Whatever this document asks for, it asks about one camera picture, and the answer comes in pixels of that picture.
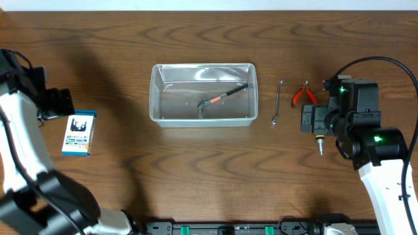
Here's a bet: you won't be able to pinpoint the red handled pliers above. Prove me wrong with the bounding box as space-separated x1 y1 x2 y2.
291 80 318 108

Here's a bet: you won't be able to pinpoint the silver offset wrench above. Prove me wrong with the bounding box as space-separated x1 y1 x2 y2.
272 79 284 126

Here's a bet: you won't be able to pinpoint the blue white cardboard box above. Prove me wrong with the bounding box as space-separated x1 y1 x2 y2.
61 110 97 156

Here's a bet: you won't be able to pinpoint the small black orange hammer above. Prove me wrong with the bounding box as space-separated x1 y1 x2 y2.
197 84 248 118

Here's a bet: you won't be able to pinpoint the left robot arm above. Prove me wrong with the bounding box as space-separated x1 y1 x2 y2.
1 49 140 234

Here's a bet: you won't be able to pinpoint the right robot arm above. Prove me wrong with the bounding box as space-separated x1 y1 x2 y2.
300 76 417 234

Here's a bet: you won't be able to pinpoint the clear plastic container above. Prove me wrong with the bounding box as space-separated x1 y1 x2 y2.
149 63 259 127

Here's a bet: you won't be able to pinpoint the black yellow stubby screwdriver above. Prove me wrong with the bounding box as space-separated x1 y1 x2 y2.
315 135 325 155

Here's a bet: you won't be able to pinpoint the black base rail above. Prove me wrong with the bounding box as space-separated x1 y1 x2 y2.
144 213 380 235

